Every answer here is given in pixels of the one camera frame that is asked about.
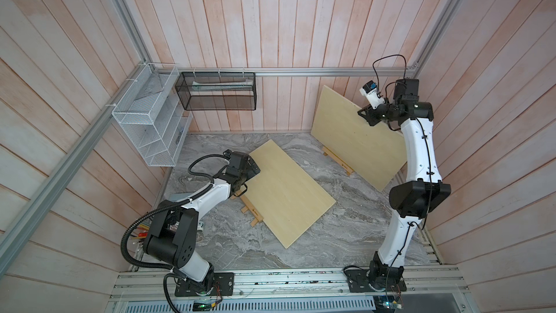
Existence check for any wooden easel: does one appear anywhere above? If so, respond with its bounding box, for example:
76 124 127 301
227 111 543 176
322 146 354 175
230 195 264 228

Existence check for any plywood board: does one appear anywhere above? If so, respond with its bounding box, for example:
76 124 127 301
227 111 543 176
241 140 336 249
311 86 407 191

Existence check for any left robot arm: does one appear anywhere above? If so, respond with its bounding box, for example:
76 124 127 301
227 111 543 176
143 150 261 292

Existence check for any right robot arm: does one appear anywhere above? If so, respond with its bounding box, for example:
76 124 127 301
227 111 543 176
358 79 451 291

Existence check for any black mesh basket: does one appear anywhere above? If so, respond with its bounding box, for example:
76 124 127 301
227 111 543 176
175 71 257 112

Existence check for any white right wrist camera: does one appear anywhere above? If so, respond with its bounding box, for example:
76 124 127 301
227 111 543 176
360 81 385 110

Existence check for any black corrugated cable conduit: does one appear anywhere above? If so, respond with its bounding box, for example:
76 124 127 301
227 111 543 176
120 153 229 270

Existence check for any white wire mesh shelf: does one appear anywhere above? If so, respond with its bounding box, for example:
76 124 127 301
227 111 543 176
112 62 193 167

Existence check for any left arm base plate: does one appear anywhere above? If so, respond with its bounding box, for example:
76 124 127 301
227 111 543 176
175 272 235 298

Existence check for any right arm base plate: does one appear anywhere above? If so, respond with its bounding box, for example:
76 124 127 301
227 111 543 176
343 267 407 293

